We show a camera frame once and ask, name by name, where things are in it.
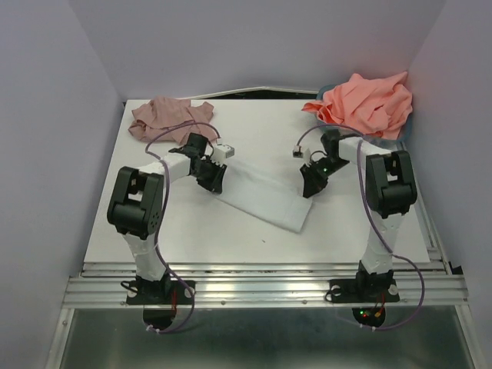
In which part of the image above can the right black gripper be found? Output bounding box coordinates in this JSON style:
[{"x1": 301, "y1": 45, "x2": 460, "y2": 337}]
[{"x1": 298, "y1": 157, "x2": 349, "y2": 199}]

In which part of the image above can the white light blue cloth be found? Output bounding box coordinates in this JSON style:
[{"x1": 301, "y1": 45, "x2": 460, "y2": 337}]
[{"x1": 217, "y1": 159, "x2": 312, "y2": 233}]

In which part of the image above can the dusty pink skirt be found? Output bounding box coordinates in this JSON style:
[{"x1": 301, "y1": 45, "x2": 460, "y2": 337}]
[{"x1": 128, "y1": 96, "x2": 217, "y2": 145}]

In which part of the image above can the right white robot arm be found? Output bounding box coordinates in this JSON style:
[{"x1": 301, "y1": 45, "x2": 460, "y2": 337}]
[{"x1": 293, "y1": 129, "x2": 417, "y2": 300}]

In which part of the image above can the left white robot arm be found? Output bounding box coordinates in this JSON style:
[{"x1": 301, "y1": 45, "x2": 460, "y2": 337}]
[{"x1": 107, "y1": 133, "x2": 234, "y2": 305}]

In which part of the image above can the light blue patterned bin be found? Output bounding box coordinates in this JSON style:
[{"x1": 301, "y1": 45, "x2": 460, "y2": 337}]
[{"x1": 316, "y1": 85, "x2": 412, "y2": 149}]

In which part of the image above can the coral orange skirt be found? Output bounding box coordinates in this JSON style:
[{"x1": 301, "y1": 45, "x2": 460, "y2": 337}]
[{"x1": 302, "y1": 71, "x2": 413, "y2": 141}]

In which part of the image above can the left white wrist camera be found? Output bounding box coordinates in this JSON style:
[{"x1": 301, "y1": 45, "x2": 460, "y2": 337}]
[{"x1": 211, "y1": 144, "x2": 235, "y2": 164}]

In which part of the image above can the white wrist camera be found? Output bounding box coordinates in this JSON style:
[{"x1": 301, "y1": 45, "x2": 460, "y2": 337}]
[
  {"x1": 211, "y1": 144, "x2": 235, "y2": 164},
  {"x1": 292, "y1": 145, "x2": 312, "y2": 163}
]

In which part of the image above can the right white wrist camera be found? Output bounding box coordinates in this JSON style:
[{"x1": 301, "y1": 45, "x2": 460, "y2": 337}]
[{"x1": 292, "y1": 145, "x2": 312, "y2": 163}]

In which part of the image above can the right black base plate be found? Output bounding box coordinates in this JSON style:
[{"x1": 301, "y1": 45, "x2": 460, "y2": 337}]
[{"x1": 324, "y1": 278, "x2": 401, "y2": 330}]

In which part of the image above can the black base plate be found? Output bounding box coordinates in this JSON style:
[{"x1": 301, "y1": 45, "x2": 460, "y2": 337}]
[
  {"x1": 121, "y1": 278, "x2": 198, "y2": 332},
  {"x1": 324, "y1": 278, "x2": 401, "y2": 330}
]

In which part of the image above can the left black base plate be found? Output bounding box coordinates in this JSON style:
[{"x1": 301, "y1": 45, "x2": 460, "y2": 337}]
[{"x1": 121, "y1": 278, "x2": 198, "y2": 332}]

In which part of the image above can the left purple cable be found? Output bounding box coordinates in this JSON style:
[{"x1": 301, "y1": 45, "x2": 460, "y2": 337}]
[{"x1": 144, "y1": 121, "x2": 222, "y2": 334}]

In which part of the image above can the aluminium rail frame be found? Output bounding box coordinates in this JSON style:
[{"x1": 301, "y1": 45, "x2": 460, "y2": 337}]
[{"x1": 48, "y1": 136, "x2": 485, "y2": 368}]

